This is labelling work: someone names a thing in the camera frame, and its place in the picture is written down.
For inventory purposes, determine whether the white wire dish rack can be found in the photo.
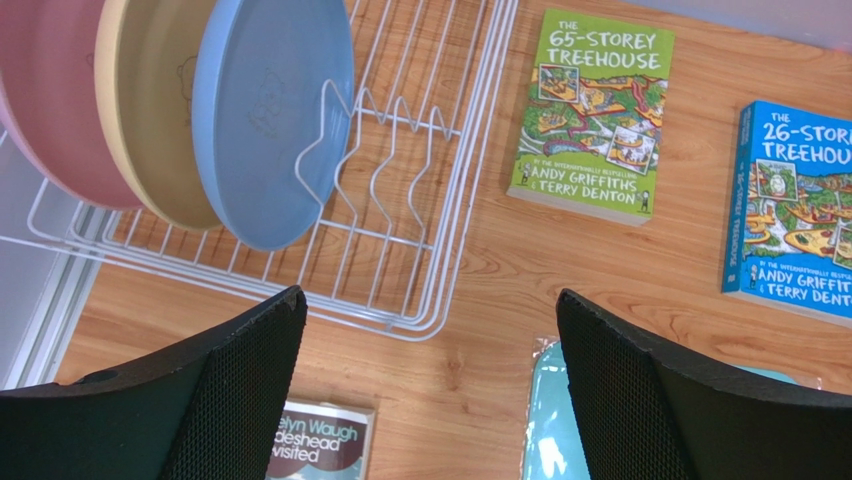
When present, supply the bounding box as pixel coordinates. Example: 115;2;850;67
1;1;517;341

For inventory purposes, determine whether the tan plate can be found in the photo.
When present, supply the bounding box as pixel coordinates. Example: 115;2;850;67
94;0;221;231

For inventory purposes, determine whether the Brideshead Revisited paperback book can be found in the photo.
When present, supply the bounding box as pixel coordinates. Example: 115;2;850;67
265;399;376;480

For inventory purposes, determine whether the teal cutting board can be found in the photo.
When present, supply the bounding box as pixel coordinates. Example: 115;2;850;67
520;336;823;480

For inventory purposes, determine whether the pink plate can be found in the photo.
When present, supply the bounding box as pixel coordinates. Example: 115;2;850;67
1;1;142;210

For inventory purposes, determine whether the green 65-Storey Treehouse book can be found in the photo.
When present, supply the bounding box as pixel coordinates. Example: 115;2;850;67
507;8;675;226

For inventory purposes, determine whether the blue plate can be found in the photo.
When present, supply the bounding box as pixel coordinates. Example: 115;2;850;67
192;1;356;251

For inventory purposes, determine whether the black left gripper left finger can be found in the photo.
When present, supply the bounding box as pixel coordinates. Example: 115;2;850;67
1;286;308;479

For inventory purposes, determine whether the blue 26-Storey Treehouse book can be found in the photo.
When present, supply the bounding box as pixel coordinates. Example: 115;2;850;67
721;100;851;326

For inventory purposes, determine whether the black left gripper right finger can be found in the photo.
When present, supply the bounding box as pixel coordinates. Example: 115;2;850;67
555;289;851;479

